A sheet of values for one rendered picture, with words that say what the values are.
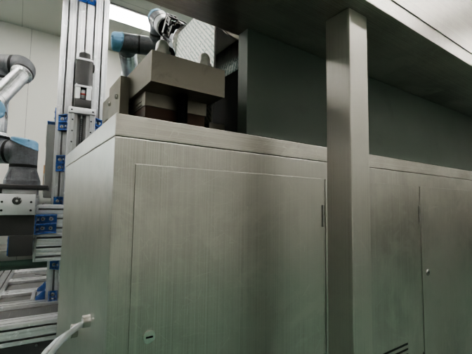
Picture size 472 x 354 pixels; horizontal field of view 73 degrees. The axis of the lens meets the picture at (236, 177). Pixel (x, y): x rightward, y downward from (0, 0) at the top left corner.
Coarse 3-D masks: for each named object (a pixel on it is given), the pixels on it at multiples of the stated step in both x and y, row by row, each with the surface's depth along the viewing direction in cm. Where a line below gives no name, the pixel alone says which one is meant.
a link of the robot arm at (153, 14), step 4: (156, 8) 126; (152, 12) 124; (156, 12) 123; (160, 12) 122; (164, 12) 126; (148, 16) 127; (152, 16) 123; (156, 16) 120; (148, 20) 127; (152, 20) 122; (152, 24) 122; (152, 28) 125; (152, 32) 126; (156, 32) 125
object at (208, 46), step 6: (204, 42) 84; (210, 42) 82; (198, 48) 87; (204, 48) 84; (210, 48) 82; (192, 54) 90; (198, 54) 87; (210, 54) 81; (192, 60) 90; (210, 60) 81
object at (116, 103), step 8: (120, 80) 69; (128, 80) 70; (112, 88) 74; (120, 88) 69; (128, 88) 69; (112, 96) 74; (120, 96) 68; (128, 96) 69; (112, 104) 73; (120, 104) 68; (128, 104) 69; (112, 112) 73; (120, 112) 68; (128, 112) 69
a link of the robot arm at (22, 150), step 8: (8, 144) 151; (16, 144) 150; (24, 144) 151; (32, 144) 154; (8, 152) 150; (16, 152) 150; (24, 152) 151; (32, 152) 154; (8, 160) 152; (16, 160) 150; (24, 160) 151; (32, 160) 154
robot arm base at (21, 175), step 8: (8, 168) 151; (16, 168) 150; (24, 168) 151; (32, 168) 154; (8, 176) 149; (16, 176) 148; (24, 176) 150; (32, 176) 154; (24, 184) 149; (32, 184) 152; (40, 184) 158
